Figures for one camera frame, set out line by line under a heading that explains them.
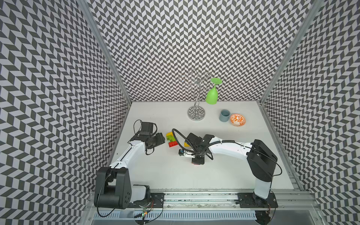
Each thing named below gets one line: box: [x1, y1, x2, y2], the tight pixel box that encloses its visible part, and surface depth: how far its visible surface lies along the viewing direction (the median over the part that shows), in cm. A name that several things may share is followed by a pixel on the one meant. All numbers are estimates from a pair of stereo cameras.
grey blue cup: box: [218, 109, 231, 123], surface depth 106 cm
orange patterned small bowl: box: [229, 113, 247, 127], surface depth 106 cm
